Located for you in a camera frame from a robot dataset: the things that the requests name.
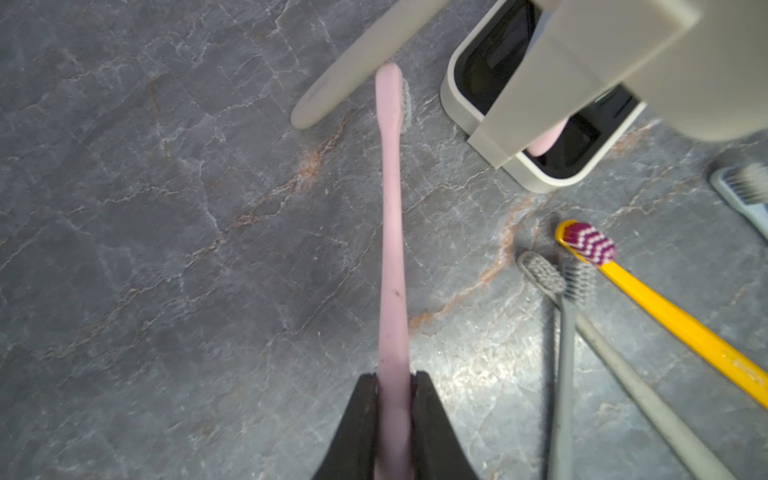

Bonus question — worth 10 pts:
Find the pink toothbrush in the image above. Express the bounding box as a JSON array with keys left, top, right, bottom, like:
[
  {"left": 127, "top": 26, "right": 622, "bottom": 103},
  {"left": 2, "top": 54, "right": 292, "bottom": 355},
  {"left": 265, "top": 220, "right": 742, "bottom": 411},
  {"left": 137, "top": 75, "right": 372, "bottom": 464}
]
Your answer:
[
  {"left": 526, "top": 118, "right": 568, "bottom": 157},
  {"left": 375, "top": 63, "right": 413, "bottom": 479}
]

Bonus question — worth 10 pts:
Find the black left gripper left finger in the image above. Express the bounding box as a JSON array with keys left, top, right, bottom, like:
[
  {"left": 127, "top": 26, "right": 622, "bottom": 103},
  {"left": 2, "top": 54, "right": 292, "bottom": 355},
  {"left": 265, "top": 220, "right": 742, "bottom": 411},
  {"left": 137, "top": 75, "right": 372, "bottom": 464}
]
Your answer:
[{"left": 312, "top": 373, "right": 379, "bottom": 480}]

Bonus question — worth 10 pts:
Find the beige toothbrush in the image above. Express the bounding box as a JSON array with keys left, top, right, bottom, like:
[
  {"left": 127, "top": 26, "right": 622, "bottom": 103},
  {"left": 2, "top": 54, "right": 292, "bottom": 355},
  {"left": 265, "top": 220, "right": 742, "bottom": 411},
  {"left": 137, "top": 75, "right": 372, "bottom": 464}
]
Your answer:
[{"left": 290, "top": 0, "right": 449, "bottom": 130}]

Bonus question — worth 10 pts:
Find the teal thin toothbrush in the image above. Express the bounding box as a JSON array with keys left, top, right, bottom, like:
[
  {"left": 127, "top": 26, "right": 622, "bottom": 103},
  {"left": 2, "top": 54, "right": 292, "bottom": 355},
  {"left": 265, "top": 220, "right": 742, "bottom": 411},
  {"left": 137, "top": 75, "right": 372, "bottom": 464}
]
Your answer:
[{"left": 709, "top": 163, "right": 767, "bottom": 239}]

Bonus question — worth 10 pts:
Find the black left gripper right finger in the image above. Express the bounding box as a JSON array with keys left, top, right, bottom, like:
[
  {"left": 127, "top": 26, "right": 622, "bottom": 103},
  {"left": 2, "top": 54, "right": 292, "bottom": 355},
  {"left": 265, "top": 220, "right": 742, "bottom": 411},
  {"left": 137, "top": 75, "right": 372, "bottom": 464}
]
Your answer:
[{"left": 411, "top": 371, "right": 478, "bottom": 480}]

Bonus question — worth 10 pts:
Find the white toothbrush holder caddy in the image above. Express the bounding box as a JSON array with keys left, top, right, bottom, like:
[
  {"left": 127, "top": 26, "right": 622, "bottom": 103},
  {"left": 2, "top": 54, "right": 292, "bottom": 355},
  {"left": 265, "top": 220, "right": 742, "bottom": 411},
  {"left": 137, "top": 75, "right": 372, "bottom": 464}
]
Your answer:
[{"left": 440, "top": 1, "right": 646, "bottom": 194}]

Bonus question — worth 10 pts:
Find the yellow toothbrush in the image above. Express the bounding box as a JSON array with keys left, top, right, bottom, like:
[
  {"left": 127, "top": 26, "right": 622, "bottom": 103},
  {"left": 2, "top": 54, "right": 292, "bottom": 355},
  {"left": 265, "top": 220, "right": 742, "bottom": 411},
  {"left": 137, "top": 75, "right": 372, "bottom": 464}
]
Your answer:
[{"left": 555, "top": 220, "right": 767, "bottom": 407}]

